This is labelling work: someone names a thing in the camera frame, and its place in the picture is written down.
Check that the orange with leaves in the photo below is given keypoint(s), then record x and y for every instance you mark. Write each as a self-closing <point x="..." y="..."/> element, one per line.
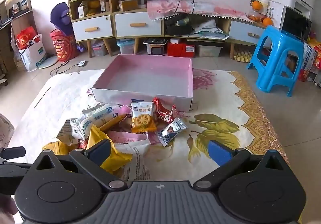
<point x="256" y="5"/>

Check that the long pale blue snack packet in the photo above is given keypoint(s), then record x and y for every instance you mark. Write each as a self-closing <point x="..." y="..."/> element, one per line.
<point x="107" y="116"/>

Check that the orange biscuit packet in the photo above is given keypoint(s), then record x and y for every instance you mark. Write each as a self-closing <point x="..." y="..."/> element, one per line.
<point x="143" y="121"/>

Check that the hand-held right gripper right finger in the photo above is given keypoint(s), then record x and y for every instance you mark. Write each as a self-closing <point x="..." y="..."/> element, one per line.
<point x="219" y="152"/>

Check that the small black monitor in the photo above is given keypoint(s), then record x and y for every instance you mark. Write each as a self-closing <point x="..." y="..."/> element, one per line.
<point x="157" y="51"/>

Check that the black bag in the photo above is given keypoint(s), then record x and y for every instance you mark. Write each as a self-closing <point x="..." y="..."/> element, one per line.
<point x="175" y="29"/>

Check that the brown cardboard box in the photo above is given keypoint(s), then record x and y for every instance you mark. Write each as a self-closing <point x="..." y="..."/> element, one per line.
<point x="128" y="5"/>

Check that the flat black device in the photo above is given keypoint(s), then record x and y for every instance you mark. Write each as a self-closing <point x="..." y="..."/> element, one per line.
<point x="155" y="41"/>

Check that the white microwave oven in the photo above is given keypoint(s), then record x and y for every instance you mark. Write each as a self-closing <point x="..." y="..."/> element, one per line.
<point x="296" y="23"/>

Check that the striped snack packet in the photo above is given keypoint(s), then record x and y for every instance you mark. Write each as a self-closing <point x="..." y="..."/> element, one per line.
<point x="64" y="131"/>

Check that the red yellow cardboard box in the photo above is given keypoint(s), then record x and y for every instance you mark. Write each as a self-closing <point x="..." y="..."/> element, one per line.
<point x="316" y="55"/>

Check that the white paper shopping bag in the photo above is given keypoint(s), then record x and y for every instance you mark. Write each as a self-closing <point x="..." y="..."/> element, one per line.
<point x="32" y="55"/>

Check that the red gift bag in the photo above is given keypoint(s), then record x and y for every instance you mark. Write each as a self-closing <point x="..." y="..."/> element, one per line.
<point x="25" y="37"/>

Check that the white charger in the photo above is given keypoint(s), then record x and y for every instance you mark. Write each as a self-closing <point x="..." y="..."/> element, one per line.
<point x="82" y="63"/>

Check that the white printed snack packet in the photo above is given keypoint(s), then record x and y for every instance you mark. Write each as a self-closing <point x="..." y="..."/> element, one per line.
<point x="136" y="161"/>

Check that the floral blanket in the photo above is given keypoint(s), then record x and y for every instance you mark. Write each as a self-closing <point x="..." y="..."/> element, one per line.
<point x="225" y="103"/>

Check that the red snack packet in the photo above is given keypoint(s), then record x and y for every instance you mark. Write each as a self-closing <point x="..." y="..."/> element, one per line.
<point x="163" y="113"/>

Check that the person's left hand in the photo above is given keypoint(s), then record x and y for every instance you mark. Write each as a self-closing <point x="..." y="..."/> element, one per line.
<point x="6" y="210"/>

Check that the pink cardboard box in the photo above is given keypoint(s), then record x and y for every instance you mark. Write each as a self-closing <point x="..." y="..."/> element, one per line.
<point x="150" y="75"/>

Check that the pile of papers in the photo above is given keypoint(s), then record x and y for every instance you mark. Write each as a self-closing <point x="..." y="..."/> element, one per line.
<point x="208" y="29"/>

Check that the purple plush toy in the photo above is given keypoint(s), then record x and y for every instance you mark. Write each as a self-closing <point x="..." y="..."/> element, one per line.
<point x="59" y="13"/>

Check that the small white snack packet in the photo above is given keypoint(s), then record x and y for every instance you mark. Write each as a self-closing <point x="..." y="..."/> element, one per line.
<point x="173" y="129"/>

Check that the blue lid storage box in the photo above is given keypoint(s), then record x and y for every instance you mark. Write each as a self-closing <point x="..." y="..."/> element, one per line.
<point x="126" y="47"/>

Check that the blue plastic stool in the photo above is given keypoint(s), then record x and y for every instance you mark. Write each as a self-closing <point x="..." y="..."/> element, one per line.
<point x="275" y="35"/>

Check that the yellow egg tray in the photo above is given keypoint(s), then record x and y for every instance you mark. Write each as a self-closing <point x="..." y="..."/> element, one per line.
<point x="242" y="55"/>

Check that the round white base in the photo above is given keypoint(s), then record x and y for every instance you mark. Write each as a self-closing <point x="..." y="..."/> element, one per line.
<point x="49" y="63"/>

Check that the pink snack packet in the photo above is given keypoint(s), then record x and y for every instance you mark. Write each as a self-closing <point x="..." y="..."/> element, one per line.
<point x="125" y="137"/>

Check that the red printed bag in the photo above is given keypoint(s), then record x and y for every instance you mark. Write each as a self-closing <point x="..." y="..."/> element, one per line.
<point x="62" y="48"/>

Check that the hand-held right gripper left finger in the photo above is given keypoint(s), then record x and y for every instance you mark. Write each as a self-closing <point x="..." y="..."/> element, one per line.
<point x="100" y="150"/>

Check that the clear plastic storage box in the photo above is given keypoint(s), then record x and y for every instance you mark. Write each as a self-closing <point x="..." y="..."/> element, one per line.
<point x="98" y="49"/>
<point x="209" y="51"/>

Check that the white carton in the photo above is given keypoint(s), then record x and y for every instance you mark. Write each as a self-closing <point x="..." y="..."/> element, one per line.
<point x="82" y="11"/>

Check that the short wooden cabinet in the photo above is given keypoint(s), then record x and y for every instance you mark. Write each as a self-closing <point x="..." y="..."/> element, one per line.
<point x="136" y="45"/>

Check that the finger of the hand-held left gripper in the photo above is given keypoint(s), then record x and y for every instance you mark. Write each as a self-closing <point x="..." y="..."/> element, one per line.
<point x="12" y="153"/>

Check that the pink floral cloth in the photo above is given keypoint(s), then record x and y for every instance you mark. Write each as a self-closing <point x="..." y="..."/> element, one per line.
<point x="200" y="6"/>

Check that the small printed carton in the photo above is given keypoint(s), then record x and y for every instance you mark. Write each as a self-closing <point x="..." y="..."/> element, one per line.
<point x="102" y="5"/>

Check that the clear snack packet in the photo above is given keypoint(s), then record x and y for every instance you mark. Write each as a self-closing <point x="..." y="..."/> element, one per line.
<point x="80" y="128"/>

